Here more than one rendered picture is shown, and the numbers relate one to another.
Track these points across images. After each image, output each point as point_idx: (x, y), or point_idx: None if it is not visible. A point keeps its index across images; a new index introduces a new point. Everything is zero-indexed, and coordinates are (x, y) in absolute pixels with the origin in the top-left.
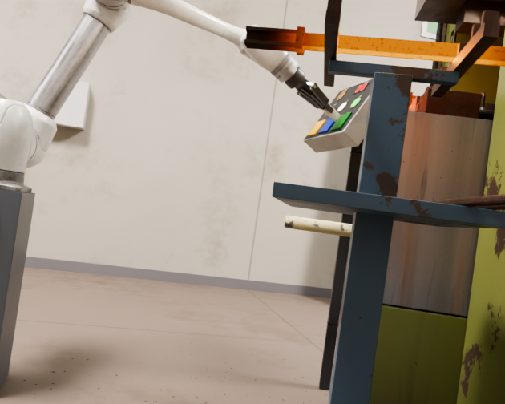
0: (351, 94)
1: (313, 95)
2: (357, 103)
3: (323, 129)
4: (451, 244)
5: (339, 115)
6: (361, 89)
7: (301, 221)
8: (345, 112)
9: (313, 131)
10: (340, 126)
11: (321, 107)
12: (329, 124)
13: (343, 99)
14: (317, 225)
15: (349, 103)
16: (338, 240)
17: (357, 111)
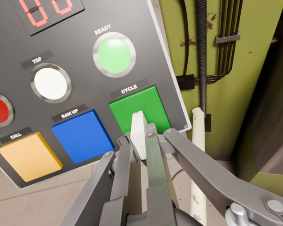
0: (16, 36)
1: (176, 197)
2: (133, 58)
3: (87, 152)
4: None
5: (143, 113)
6: (59, 8)
7: (205, 216)
8: (109, 92)
9: (39, 170)
10: (168, 126)
11: (139, 160)
12: (93, 138)
13: (1, 64)
14: (205, 196)
15: (78, 66)
16: (145, 162)
17: (172, 73)
